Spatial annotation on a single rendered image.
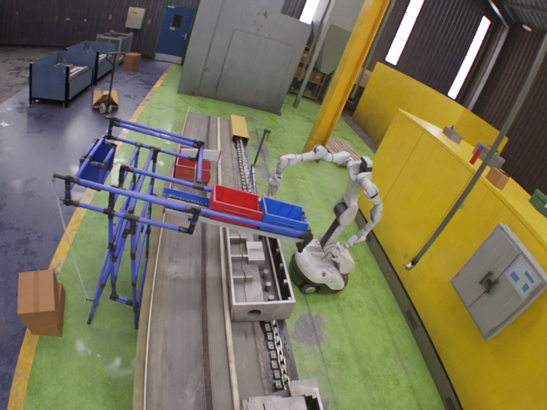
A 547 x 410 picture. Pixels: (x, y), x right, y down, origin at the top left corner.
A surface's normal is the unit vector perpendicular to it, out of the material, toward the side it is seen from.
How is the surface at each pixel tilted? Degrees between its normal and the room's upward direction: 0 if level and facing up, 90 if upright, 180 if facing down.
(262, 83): 90
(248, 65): 90
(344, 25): 90
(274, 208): 88
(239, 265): 10
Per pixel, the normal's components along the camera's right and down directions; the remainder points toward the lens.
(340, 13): 0.17, 0.61
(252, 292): 0.15, -0.79
